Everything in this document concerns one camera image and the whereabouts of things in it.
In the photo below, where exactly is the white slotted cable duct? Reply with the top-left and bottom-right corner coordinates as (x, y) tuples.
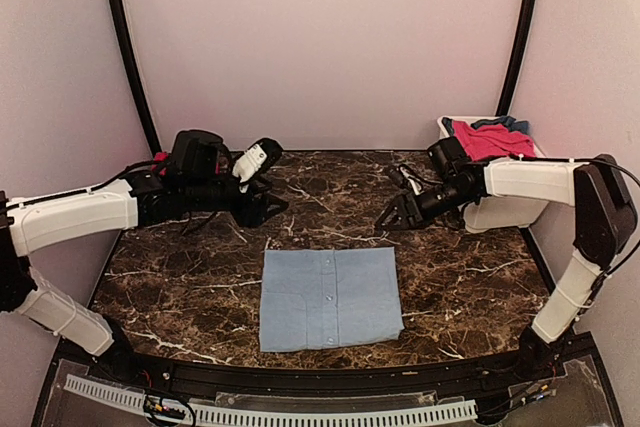
(64, 374), (477, 427)

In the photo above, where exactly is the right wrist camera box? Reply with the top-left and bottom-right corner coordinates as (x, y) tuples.
(427, 137), (470, 179)

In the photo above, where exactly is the black frame post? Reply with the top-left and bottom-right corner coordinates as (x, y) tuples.
(495, 0), (536, 116)
(108, 0), (162, 155)

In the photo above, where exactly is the left electronics board with wires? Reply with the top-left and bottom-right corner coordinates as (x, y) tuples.
(139, 370), (197, 427)

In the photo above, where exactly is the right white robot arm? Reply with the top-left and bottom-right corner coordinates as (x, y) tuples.
(375, 142), (639, 381)

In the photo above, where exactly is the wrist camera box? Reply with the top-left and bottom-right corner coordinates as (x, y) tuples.
(427, 137), (470, 179)
(170, 129), (223, 179)

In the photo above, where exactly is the red t-shirt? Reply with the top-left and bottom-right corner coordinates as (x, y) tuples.
(154, 152), (170, 163)

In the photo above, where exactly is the electronics board with wires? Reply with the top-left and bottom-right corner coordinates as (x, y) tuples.
(139, 370), (197, 427)
(507, 377), (559, 412)

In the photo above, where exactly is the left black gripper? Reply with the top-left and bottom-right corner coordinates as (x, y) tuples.
(184, 171), (289, 228)

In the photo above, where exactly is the dark blue garment in bin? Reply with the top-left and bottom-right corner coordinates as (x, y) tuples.
(440, 116), (530, 136)

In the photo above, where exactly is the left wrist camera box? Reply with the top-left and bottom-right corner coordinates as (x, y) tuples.
(170, 129), (223, 179)

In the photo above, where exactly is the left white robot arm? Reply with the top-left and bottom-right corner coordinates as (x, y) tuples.
(1, 169), (288, 383)

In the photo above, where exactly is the right electronics board with wires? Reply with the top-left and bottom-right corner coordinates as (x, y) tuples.
(507, 377), (559, 412)

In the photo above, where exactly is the right black frame post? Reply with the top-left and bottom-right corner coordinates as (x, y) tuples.
(495, 0), (536, 116)

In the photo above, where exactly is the left black frame post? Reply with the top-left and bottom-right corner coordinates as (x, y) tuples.
(108, 0), (162, 155)

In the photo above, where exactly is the white plastic laundry bin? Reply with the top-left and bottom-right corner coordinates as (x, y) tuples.
(436, 116), (548, 233)

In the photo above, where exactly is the pink garment in bin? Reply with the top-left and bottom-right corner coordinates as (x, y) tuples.
(453, 121), (536, 161)

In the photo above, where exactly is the light blue shirt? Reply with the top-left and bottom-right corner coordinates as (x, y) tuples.
(259, 247), (404, 353)

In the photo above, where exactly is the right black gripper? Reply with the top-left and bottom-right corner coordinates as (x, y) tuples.
(375, 178), (473, 229)

